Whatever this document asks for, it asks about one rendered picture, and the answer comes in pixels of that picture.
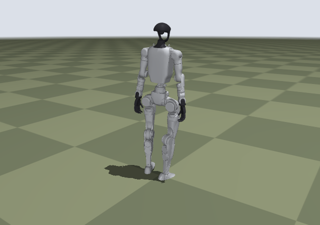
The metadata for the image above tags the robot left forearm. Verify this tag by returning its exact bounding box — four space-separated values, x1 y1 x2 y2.
135 73 146 97

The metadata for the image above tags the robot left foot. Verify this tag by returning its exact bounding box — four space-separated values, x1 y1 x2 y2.
144 162 155 174

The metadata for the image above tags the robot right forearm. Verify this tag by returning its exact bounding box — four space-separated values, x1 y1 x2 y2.
176 74 186 104

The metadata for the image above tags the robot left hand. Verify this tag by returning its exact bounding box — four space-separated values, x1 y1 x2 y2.
134 92 143 114

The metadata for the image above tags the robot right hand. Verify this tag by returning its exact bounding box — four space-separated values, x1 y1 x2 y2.
178 99 186 122

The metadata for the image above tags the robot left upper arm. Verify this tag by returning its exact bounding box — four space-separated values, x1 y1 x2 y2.
139 47 149 78

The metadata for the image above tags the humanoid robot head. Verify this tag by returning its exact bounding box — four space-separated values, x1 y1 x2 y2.
153 22 171 48

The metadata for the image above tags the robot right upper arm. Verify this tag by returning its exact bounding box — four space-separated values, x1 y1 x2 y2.
169 49 183 82

